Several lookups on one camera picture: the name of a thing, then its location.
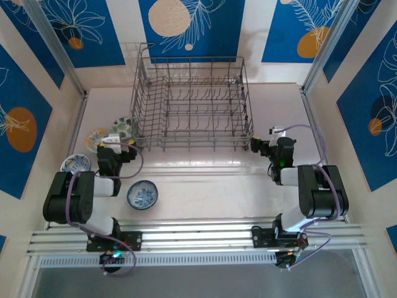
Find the yellow orange patterned bowl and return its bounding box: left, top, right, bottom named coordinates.
left=85, top=127, right=109, bottom=153

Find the green leaf patterned bowl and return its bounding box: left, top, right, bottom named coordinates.
left=110, top=116, right=139, bottom=142

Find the blue yellow patterned bowl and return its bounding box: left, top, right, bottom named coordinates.
left=60, top=153, right=92, bottom=174

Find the grey wire dish rack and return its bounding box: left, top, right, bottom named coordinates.
left=129, top=42, right=255, bottom=153

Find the blue white patterned bowl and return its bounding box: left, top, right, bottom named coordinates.
left=126, top=179, right=159, bottom=211

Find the black controller board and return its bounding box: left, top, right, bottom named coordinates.
left=99, top=251, right=125, bottom=266
left=275, top=250, right=302, bottom=269

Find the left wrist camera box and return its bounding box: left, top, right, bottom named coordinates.
left=100, top=133, right=132, bottom=153

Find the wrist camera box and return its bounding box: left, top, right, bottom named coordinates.
left=100, top=133, right=132, bottom=153
left=268, top=125, right=288, bottom=139

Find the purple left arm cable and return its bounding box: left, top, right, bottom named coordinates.
left=63, top=141, right=145, bottom=278

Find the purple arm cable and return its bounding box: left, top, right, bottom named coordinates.
left=63, top=141, right=145, bottom=278
left=279, top=124, right=350, bottom=271

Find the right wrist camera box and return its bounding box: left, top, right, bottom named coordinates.
left=268, top=125, right=288, bottom=139

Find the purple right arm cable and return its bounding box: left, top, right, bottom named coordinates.
left=279, top=124, right=350, bottom=271

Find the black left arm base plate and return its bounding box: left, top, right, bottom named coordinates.
left=86, top=230, right=143, bottom=253

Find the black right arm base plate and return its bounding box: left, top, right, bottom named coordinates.
left=251, top=225, right=310, bottom=249

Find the aluminium mounting rail beam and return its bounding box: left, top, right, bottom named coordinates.
left=26, top=217, right=368, bottom=257

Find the aluminium frame post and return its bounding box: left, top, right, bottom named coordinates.
left=21, top=0, right=89, bottom=97
left=301, top=0, right=363, bottom=94

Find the white slotted cable duct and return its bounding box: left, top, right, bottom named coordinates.
left=39, top=251, right=279, bottom=268

